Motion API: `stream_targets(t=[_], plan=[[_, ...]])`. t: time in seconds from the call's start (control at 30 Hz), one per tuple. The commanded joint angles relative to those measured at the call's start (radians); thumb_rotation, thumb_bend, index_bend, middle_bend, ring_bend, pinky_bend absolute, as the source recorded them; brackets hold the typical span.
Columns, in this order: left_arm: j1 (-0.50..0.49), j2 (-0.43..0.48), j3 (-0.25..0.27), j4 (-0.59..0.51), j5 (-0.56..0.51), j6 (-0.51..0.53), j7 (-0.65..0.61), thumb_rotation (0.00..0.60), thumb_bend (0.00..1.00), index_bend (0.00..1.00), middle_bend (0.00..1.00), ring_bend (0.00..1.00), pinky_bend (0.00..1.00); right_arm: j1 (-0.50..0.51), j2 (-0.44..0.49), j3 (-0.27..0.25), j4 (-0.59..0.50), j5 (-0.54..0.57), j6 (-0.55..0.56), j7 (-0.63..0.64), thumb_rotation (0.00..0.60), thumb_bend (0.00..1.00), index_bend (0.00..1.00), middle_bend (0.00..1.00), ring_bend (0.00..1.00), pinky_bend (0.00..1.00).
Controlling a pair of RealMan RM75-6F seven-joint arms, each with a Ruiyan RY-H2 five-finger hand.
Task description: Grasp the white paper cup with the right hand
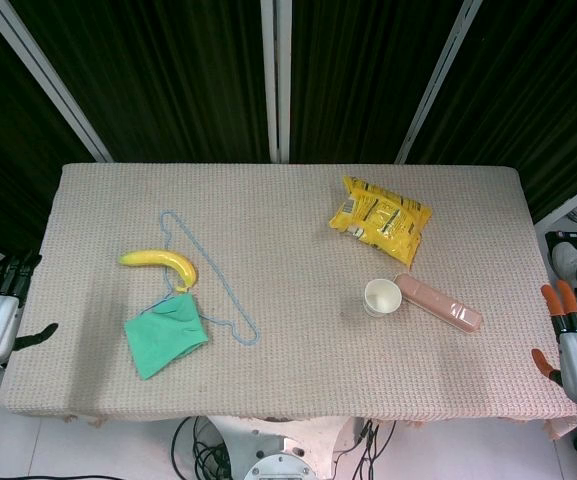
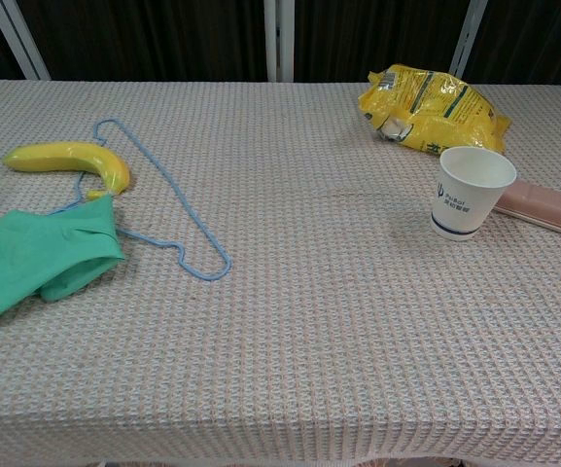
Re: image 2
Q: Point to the beige waffle tablecloth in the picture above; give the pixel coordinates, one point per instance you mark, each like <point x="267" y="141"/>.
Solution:
<point x="309" y="316"/>

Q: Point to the yellow snack bag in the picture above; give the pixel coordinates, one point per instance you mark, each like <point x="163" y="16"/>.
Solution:
<point x="435" y="102"/>

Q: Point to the yellow banana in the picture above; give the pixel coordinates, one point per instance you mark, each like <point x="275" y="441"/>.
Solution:
<point x="66" y="155"/>

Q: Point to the green cloth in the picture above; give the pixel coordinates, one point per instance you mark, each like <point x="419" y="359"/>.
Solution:
<point x="27" y="253"/>

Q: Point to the pink oblong plastic case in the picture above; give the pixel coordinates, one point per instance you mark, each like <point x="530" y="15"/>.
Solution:
<point x="542" y="204"/>

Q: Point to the white metal frame post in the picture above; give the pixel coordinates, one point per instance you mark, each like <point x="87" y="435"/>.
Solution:
<point x="279" y="39"/>
<point x="467" y="39"/>
<point x="17" y="39"/>

